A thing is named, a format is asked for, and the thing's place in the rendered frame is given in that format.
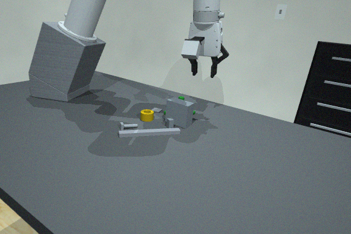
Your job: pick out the yellow round nut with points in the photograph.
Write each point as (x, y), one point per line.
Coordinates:
(147, 115)

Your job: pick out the grey long flat bar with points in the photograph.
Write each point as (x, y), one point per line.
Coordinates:
(149, 132)

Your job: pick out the grey square-head bolt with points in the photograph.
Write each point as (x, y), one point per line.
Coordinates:
(122, 126)

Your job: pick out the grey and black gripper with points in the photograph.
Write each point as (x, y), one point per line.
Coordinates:
(211, 46)

